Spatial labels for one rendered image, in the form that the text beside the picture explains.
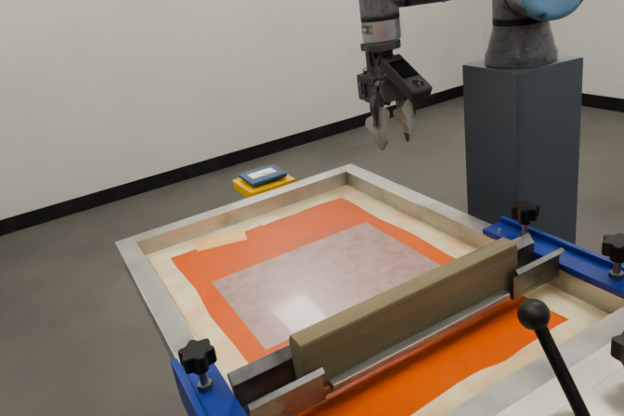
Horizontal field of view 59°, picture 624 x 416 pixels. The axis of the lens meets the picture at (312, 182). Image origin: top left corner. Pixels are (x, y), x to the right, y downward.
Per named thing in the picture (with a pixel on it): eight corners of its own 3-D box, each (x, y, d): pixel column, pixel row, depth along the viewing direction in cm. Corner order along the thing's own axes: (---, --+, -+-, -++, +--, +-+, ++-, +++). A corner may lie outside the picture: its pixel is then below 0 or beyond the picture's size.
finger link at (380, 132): (370, 145, 118) (375, 101, 116) (386, 150, 113) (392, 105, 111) (357, 145, 116) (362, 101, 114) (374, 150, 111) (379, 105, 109)
